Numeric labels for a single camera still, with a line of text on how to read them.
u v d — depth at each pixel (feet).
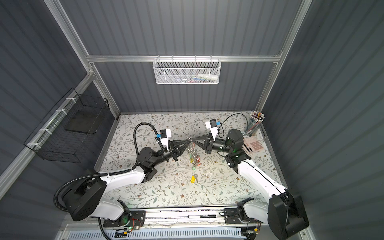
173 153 2.07
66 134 2.38
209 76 2.83
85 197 1.41
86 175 2.65
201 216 2.42
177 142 2.19
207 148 2.07
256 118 3.07
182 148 2.26
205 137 2.14
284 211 1.39
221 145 2.10
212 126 2.08
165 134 2.04
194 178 2.85
